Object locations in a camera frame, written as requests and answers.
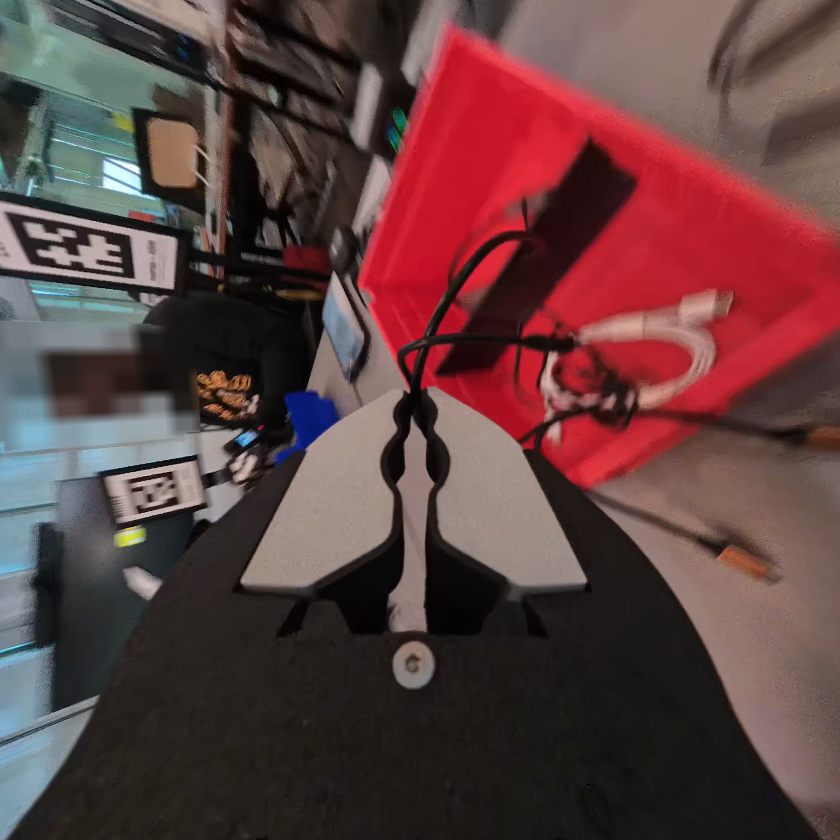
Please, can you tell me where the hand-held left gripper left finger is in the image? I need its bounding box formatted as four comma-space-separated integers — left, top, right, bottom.
238, 387, 414, 635

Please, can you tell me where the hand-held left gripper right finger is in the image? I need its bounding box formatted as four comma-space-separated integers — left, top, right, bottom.
422, 386, 589, 635

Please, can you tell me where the blue plastic bin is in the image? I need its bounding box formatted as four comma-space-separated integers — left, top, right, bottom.
276, 390, 343, 467

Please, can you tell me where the red plastic bin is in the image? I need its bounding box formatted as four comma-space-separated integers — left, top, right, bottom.
357, 23, 840, 490

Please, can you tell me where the printed marker tag board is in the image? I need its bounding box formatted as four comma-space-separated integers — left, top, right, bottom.
101, 456, 207, 526
0, 193, 191, 296

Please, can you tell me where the dark grey cabinet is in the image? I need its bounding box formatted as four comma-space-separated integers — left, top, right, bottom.
36, 479, 198, 713

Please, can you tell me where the black bin divider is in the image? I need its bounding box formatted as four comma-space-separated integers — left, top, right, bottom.
433, 138, 639, 378

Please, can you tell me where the storage shelf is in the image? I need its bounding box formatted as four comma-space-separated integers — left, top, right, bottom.
226, 0, 368, 263

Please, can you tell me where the black USB plug cable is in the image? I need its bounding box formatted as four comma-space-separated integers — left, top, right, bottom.
545, 348, 644, 434

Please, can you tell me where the copper plug braided cable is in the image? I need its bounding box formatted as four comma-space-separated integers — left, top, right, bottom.
518, 407, 840, 586

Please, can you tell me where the white USB cable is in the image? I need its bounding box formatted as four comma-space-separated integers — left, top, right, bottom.
539, 289, 735, 447

